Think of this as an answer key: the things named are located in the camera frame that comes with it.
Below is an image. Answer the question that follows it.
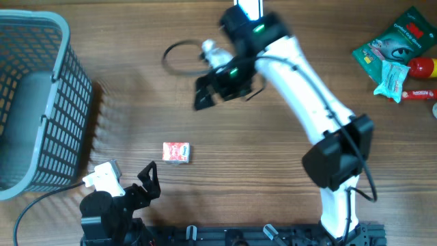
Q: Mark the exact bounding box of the red white tissue pack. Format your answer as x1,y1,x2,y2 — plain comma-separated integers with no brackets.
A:
163,142,191,164

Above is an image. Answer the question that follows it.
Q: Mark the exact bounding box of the teal wet wipes pack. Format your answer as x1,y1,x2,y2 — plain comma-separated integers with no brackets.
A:
373,60,410,103

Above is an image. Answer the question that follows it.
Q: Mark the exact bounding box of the green white glove package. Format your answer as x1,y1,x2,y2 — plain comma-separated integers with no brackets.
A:
352,6,436,84

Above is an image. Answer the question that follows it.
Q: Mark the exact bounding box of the red chili sauce bottle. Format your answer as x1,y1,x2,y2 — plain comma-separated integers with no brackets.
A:
408,57,436,79

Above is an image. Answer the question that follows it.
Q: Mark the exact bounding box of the red coffee stick sachet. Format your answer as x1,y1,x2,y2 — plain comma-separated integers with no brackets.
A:
397,90,436,103

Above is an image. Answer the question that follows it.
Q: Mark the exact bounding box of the green lid jar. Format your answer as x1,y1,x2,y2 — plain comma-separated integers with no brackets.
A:
432,103,437,118

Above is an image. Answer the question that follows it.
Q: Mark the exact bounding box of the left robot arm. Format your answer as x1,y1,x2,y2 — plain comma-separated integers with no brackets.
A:
79,160,161,245

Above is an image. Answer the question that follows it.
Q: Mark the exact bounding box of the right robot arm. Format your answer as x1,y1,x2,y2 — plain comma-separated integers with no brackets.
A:
194,5,373,244

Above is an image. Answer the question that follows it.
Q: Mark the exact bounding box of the white barcode scanner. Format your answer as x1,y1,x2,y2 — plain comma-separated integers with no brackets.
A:
234,0,264,21

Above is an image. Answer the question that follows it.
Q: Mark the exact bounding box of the grey plastic mesh basket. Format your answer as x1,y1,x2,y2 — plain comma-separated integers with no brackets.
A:
1,10,93,200

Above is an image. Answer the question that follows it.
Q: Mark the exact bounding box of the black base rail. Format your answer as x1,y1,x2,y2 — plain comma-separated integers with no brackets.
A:
136,223,387,246

